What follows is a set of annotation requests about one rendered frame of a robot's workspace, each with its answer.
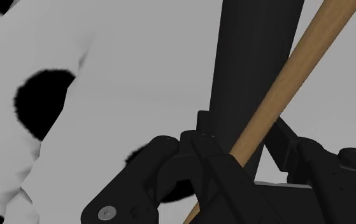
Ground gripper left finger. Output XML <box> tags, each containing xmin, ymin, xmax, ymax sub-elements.
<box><xmin>80</xmin><ymin>109</ymin><xmax>285</xmax><ymax>224</ymax></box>

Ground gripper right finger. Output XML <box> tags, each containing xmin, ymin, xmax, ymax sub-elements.
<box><xmin>264</xmin><ymin>117</ymin><xmax>356</xmax><ymax>224</ymax></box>

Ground brown wooden stick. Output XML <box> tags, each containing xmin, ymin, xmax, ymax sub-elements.
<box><xmin>183</xmin><ymin>0</ymin><xmax>356</xmax><ymax>224</ymax></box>

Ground black tapered cylinder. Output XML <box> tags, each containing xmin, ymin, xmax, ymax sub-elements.
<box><xmin>208</xmin><ymin>0</ymin><xmax>306</xmax><ymax>181</ymax></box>

